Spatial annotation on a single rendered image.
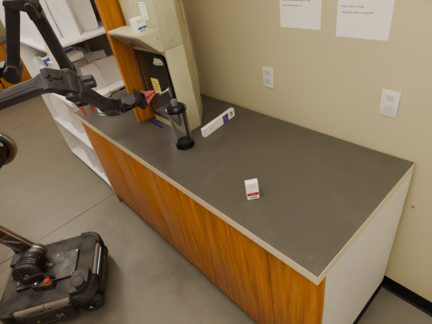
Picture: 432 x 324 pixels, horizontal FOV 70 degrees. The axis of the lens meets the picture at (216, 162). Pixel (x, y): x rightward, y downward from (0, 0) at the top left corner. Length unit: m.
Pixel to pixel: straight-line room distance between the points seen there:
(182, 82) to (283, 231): 0.94
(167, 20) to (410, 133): 1.16
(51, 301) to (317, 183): 1.68
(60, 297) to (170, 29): 1.65
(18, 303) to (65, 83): 1.51
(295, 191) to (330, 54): 0.62
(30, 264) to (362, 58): 2.11
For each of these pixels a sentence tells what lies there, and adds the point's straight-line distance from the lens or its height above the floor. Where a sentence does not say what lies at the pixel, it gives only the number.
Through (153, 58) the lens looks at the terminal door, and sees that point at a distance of 1.69.
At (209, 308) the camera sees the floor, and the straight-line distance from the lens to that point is 2.10.
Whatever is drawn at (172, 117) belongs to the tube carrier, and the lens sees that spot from 1.55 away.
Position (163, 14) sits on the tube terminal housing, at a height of 1.56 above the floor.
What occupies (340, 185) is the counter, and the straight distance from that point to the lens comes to 1.33.
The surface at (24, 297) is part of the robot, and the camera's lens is 2.37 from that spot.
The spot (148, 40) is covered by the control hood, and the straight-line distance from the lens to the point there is 1.54.
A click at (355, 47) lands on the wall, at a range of 1.44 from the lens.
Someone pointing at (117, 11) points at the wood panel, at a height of 1.58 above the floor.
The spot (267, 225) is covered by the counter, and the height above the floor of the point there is 0.94.
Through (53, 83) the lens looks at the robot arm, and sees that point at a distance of 1.24.
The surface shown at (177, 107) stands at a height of 1.18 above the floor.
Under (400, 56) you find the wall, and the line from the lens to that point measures 1.38.
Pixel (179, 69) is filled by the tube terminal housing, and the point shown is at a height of 1.30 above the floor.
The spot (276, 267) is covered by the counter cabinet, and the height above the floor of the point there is 0.77.
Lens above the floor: 1.82
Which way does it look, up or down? 36 degrees down
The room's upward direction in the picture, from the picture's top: 12 degrees counter-clockwise
